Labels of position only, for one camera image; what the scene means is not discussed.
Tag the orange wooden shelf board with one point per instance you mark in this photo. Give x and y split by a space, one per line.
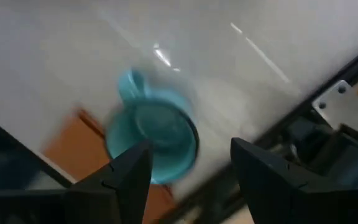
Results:
79 146

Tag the blue plastic mug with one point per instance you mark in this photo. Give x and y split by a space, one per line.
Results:
158 127

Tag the silver metal corner bracket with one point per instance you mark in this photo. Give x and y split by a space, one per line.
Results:
346 109

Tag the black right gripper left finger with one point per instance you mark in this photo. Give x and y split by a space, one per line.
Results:
126 183

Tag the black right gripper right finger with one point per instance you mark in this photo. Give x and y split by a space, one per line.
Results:
269 186

